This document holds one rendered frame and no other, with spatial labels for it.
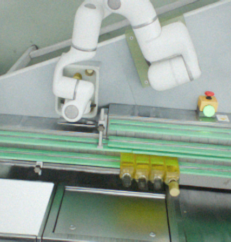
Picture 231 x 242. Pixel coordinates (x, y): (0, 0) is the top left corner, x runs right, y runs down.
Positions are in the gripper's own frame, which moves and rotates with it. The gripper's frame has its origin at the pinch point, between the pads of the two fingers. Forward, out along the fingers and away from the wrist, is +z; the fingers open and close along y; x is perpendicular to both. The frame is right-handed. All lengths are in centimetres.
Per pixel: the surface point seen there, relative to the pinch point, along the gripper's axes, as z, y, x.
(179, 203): -9, 45, -36
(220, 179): 2, 63, -27
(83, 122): 6.7, 1.7, -10.0
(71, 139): -4.3, -1.7, -15.4
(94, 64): -0.8, 4.5, 16.2
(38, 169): -11.5, -12.6, -27.4
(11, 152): -3.6, -25.8, -23.7
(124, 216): -24, 23, -37
